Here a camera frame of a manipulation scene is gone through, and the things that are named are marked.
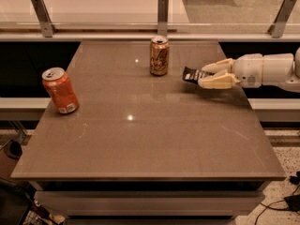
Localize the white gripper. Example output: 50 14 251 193
198 53 263 89

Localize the black rxbar chocolate bar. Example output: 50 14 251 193
182 67 211 84

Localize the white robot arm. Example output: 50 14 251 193
198 52 299 92

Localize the gold patterned soda can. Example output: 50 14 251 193
150 36 169 76

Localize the red coke can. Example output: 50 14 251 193
42 67 79 114

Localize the black power adapter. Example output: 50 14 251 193
284 195 300 212

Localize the dark round stool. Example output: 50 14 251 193
4 140 23 160

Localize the right metal railing bracket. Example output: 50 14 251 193
267 0 297 38

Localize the metal railing bracket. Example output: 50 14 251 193
31 0 55 38
267 0 297 38
157 0 169 36

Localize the middle metal railing bracket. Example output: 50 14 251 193
157 0 169 36

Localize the black cable on floor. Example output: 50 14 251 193
253 185 300 225

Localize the left metal railing bracket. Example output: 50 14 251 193
31 0 55 38

